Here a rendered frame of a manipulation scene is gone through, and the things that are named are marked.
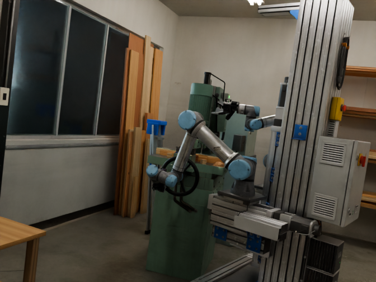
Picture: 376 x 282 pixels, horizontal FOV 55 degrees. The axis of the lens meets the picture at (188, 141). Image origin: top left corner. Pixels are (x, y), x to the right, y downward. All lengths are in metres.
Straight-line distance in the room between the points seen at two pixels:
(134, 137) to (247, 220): 2.41
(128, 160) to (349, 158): 2.68
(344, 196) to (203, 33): 3.85
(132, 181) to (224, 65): 2.14
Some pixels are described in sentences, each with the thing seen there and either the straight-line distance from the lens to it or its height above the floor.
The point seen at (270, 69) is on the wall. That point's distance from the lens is 5.14.
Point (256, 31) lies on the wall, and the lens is 5.29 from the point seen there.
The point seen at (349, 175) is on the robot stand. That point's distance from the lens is 2.13.
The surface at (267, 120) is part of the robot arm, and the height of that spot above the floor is 1.29.
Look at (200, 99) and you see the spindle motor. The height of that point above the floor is 1.38.
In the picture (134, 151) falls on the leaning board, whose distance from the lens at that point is 4.21.
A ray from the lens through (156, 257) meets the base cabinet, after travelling 3.00.
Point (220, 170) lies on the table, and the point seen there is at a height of 0.88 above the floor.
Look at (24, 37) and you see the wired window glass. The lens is 3.37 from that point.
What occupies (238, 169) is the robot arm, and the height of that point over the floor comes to 0.98.
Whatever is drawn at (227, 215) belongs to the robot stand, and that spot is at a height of 0.68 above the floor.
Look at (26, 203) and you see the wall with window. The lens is 3.51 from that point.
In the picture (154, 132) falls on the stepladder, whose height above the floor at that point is 1.04.
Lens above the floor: 1.24
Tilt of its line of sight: 4 degrees down
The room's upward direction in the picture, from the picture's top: 8 degrees clockwise
